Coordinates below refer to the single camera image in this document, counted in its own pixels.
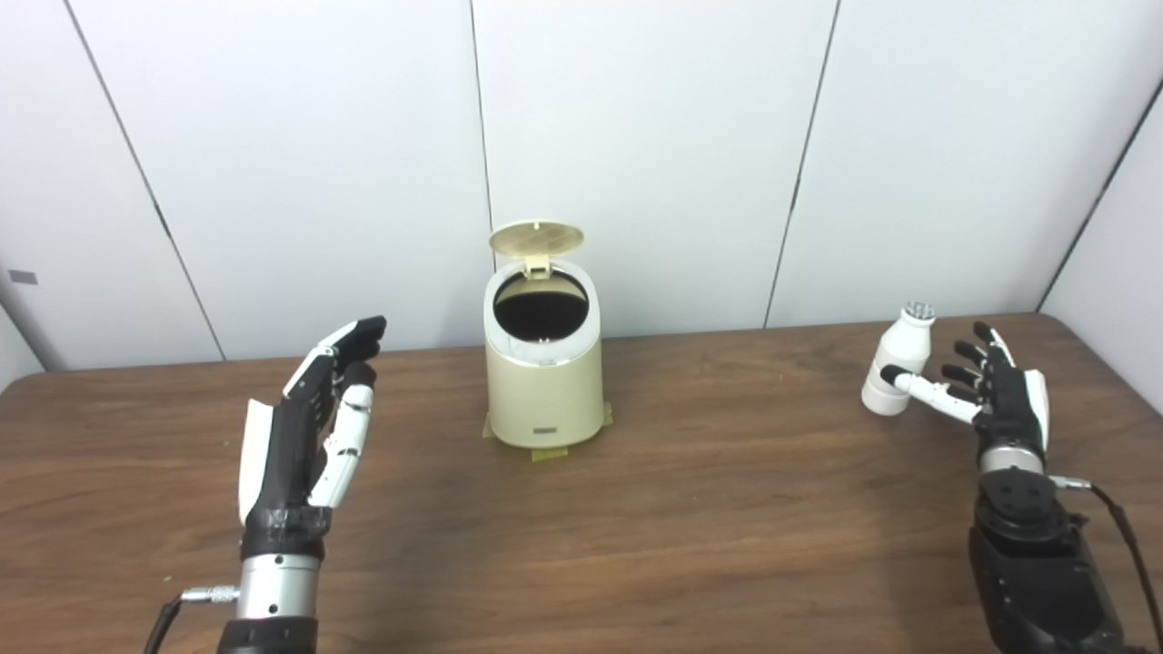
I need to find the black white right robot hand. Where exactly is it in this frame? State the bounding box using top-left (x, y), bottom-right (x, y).
top-left (880, 321), bottom-right (1051, 473)

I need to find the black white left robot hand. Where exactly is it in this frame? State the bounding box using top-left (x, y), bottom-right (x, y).
top-left (238, 316), bottom-right (388, 562)

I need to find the small white plastic bottle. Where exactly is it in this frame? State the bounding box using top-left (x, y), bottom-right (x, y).
top-left (860, 302), bottom-right (937, 417)

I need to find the cream-colored round bin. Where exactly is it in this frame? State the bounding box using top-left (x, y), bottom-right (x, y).
top-left (483, 259), bottom-right (605, 450)

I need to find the cream round bin lid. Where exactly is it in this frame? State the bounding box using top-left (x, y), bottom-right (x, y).
top-left (489, 220), bottom-right (586, 278)

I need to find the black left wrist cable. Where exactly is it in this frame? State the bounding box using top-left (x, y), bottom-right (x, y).
top-left (144, 586), bottom-right (242, 654)

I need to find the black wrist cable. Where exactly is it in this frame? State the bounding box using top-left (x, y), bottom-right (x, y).
top-left (144, 586), bottom-right (242, 654)
top-left (1045, 474), bottom-right (1163, 650)

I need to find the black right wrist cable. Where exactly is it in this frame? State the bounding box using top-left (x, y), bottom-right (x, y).
top-left (1045, 474), bottom-right (1163, 650)

